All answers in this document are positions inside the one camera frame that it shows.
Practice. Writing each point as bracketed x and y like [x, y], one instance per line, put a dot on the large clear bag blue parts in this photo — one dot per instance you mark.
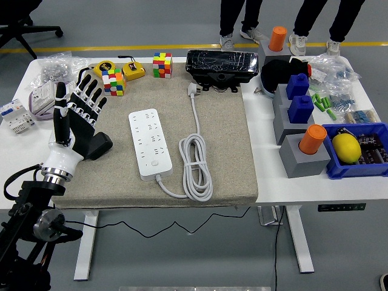
[333, 69]

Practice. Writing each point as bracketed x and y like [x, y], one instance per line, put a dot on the black shoe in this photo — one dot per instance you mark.
[384, 282]

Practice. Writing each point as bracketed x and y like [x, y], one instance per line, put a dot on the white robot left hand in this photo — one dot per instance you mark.
[75, 127]

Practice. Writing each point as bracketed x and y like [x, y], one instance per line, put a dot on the black power adapter plug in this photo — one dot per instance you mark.
[101, 145]

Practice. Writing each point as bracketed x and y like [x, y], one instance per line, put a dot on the white table leg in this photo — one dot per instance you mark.
[300, 242]
[85, 263]

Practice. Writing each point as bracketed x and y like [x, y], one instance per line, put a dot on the black office chair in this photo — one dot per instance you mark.
[15, 9]

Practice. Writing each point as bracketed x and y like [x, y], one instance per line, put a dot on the small red item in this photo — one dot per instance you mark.
[309, 70]

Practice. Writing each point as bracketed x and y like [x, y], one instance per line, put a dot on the lilac oval tray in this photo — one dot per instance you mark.
[39, 114]

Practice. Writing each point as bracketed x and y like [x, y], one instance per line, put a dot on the black table control panel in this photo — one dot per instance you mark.
[341, 207]

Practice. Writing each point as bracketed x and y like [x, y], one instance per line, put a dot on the clear bag of resistors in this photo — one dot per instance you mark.
[360, 116]

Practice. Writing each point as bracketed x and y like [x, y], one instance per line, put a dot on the clear bag of screws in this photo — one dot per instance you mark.
[54, 69]

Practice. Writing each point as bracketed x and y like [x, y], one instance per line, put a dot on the small metal clip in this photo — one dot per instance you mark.
[257, 90]

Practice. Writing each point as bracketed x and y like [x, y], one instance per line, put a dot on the small clear plastic bag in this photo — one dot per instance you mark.
[81, 63]

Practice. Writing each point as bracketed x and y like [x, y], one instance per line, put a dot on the grey box under table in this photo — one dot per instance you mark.
[268, 216]

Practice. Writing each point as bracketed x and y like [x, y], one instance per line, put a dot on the small yellow tape measure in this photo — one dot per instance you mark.
[132, 70]

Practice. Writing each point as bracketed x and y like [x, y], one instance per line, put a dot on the white circuit breaker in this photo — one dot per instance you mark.
[15, 116]

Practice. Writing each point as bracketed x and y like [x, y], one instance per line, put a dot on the blue block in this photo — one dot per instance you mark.
[300, 110]
[297, 86]

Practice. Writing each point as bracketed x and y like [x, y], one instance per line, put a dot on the yellow lemon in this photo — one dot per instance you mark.
[345, 148]

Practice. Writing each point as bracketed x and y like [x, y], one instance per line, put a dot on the small clear bag blue parts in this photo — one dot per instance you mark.
[342, 101]

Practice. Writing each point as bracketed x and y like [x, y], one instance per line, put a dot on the dark brown capacitor pack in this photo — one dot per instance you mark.
[373, 148]

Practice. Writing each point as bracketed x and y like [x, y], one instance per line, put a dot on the small white wall socket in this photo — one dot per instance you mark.
[71, 86]

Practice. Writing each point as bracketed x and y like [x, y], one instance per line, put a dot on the large white wall socket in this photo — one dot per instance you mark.
[42, 97]

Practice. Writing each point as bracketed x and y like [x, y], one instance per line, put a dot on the orange cylinder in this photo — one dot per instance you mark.
[312, 139]
[277, 38]

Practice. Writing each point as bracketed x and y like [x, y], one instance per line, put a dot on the black cloth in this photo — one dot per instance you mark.
[276, 72]

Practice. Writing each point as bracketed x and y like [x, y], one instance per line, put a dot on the large yellow tape measure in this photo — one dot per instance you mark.
[104, 67]

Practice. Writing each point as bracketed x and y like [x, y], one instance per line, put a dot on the green plastic anchor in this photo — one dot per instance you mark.
[328, 102]
[319, 106]
[318, 98]
[324, 102]
[331, 115]
[313, 99]

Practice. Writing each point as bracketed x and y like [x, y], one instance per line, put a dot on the multicoloured puzzle cube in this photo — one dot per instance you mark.
[113, 83]
[162, 65]

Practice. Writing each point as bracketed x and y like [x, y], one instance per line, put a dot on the person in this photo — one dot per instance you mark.
[342, 21]
[228, 15]

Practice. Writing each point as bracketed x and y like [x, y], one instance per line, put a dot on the white blue-rimmed object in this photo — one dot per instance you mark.
[268, 91]

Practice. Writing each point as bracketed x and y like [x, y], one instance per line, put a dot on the grey block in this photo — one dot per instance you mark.
[282, 127]
[269, 56]
[279, 97]
[303, 166]

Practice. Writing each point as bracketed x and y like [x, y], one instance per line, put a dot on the blue plastic bin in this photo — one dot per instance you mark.
[348, 171]

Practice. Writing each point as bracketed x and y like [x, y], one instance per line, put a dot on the black metal clip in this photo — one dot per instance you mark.
[342, 131]

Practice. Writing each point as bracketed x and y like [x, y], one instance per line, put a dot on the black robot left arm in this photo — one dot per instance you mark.
[24, 224]

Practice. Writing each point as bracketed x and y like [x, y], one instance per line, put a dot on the white power strip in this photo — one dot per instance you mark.
[148, 142]

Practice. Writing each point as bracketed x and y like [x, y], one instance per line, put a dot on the grey-brown mat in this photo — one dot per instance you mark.
[227, 151]

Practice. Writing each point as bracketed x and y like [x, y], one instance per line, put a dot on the black film-wrapped device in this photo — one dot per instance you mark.
[221, 62]

